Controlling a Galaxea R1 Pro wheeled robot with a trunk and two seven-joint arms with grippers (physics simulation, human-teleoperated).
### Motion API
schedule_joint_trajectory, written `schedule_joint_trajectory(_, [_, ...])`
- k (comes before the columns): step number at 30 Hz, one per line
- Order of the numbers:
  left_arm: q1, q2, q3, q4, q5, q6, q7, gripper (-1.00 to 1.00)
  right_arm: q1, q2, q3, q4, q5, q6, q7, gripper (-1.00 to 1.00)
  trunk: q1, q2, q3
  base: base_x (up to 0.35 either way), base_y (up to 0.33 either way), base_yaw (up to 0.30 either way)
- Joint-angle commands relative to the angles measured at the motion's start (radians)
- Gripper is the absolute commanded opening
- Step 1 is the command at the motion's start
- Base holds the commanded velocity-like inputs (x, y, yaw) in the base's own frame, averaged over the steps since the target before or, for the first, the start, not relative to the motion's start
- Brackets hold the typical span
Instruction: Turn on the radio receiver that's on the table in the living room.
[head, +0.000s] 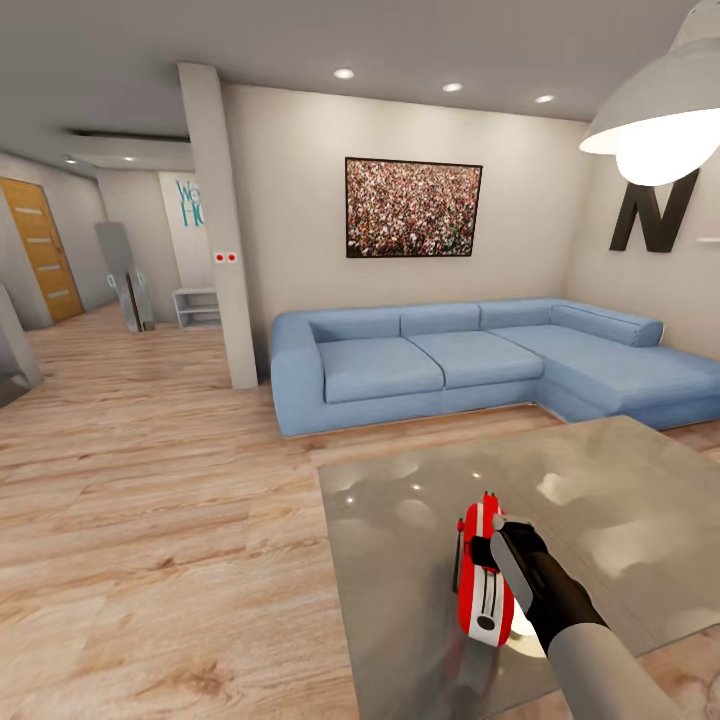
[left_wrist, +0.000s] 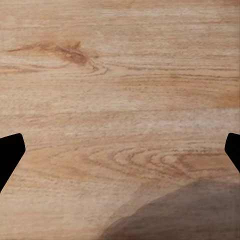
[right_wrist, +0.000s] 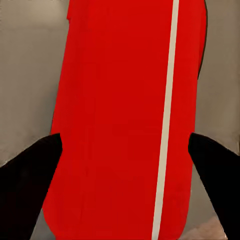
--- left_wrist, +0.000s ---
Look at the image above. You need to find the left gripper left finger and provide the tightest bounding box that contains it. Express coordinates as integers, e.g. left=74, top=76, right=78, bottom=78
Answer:
left=0, top=133, right=26, bottom=192

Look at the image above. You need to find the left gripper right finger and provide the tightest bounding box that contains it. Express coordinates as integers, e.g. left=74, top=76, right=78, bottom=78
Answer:
left=224, top=133, right=240, bottom=172

